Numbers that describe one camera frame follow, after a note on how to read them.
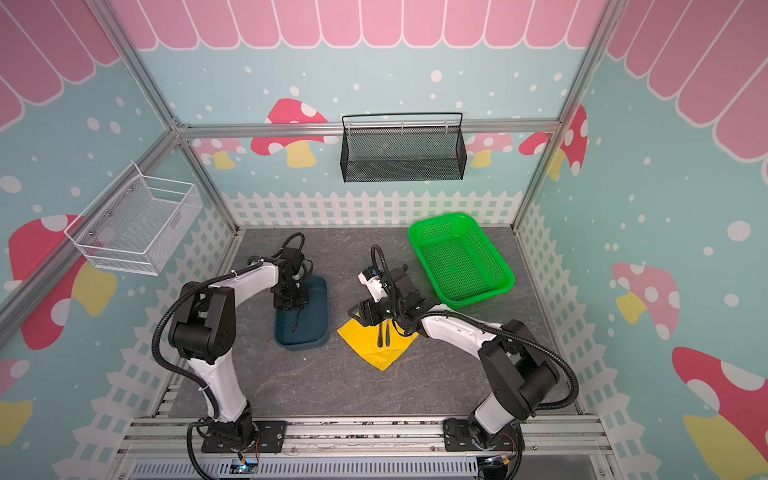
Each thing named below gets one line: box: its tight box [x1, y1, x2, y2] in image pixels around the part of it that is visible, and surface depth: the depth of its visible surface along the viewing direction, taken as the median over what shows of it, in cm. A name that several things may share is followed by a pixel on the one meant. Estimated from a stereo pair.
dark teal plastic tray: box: [274, 276, 330, 351], surface depth 96 cm
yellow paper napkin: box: [337, 318, 419, 371], surface depth 91 cm
